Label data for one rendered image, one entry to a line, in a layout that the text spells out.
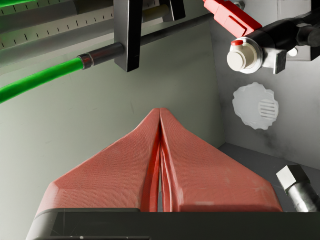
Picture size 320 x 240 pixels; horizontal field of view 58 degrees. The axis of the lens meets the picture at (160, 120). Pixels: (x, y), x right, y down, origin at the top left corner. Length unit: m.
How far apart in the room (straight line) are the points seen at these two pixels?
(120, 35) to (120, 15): 0.02
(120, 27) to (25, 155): 0.22
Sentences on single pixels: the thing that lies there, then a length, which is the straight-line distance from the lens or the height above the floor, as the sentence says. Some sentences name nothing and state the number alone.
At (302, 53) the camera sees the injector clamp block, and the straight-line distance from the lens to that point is 0.37.
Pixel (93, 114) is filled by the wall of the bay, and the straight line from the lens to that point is 0.47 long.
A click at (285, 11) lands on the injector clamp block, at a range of 0.37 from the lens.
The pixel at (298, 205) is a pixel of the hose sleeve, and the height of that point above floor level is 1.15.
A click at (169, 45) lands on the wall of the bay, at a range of 0.55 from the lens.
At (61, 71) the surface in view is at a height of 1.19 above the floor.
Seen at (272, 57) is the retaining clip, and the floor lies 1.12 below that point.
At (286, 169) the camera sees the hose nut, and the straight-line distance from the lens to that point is 0.25.
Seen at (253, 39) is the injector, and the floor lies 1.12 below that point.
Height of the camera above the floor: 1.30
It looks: 33 degrees down
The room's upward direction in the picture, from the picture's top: 120 degrees counter-clockwise
